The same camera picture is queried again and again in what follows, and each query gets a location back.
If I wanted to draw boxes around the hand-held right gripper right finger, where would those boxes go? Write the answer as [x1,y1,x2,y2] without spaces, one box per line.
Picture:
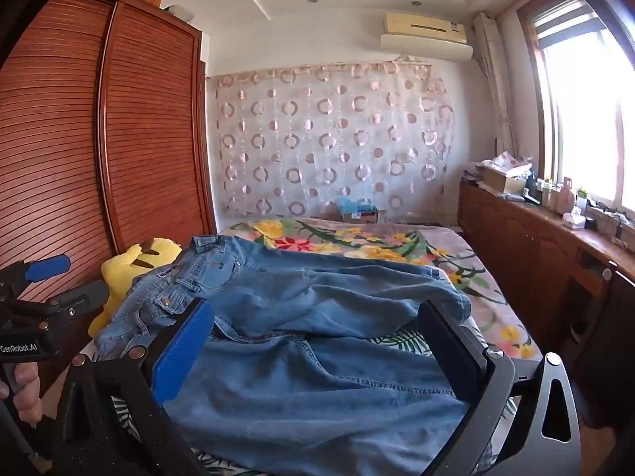
[417,300,582,476]

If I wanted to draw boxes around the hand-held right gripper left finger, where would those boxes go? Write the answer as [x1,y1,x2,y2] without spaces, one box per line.
[52,299,215,476]

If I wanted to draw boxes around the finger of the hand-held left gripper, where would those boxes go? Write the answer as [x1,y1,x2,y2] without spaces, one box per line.
[0,254,71,304]
[46,280,110,319]

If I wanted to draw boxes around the blue denim pants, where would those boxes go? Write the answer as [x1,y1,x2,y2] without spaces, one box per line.
[89,235,497,468]

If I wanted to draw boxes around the person's left hand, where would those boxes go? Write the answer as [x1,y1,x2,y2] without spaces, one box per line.
[0,361,44,427]

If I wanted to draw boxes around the leaf print bed sheet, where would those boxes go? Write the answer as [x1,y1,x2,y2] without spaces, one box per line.
[79,332,521,476]

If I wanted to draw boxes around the yellow plush toy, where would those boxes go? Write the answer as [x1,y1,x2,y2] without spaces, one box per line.
[88,238,182,338]

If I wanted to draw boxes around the long wooden cabinet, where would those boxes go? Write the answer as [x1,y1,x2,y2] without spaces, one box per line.
[456,178,635,428]

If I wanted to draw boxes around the floral blanket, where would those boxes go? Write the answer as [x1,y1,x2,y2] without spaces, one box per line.
[218,215,545,364]

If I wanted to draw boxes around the small cardboard box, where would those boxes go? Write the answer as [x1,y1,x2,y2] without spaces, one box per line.
[342,208,381,224]

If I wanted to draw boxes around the light blue cloth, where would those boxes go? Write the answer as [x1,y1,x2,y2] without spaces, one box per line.
[336,196,378,215]

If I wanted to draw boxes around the open cardboard box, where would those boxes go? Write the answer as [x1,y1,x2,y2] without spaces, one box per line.
[483,165,527,194]

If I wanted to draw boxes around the row of small bottles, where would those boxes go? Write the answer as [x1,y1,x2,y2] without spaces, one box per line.
[540,176,576,210]

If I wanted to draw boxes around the white paper bag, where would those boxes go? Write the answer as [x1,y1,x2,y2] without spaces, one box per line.
[489,151,535,173]

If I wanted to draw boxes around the circle-patterned sheer curtain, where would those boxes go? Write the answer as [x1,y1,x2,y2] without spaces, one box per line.
[208,59,457,220]

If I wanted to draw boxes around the wooden framed window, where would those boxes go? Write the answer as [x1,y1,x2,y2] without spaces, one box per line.
[516,0,635,219]

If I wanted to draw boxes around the white wrapped pipe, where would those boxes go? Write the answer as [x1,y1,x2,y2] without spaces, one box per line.
[473,12,518,159]

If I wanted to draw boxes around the cream wall air conditioner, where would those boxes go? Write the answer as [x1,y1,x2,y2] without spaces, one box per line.
[379,10,475,63]

